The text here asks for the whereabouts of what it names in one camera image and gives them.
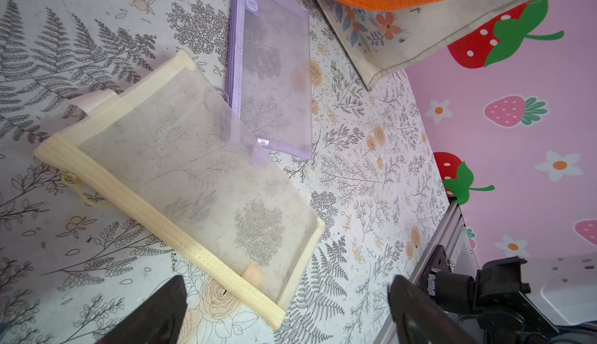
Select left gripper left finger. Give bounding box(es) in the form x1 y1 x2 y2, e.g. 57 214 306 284
96 275 187 344

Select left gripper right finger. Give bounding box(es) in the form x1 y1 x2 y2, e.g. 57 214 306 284
388 275 477 344

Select cream mesh pouch front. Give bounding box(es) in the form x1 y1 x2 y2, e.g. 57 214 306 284
34 51 324 328

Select purple mesh pouch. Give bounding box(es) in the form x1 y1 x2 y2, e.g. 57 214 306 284
226 0 312 160

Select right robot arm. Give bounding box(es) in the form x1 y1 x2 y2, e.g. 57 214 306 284
418 251 596 343

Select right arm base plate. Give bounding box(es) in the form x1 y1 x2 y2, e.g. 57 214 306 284
416 245 452 299

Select aluminium front rail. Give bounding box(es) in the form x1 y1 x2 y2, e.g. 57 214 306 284
374 199 478 343

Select beige canvas bag orange handles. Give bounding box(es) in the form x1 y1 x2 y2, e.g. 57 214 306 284
316 0 531 89

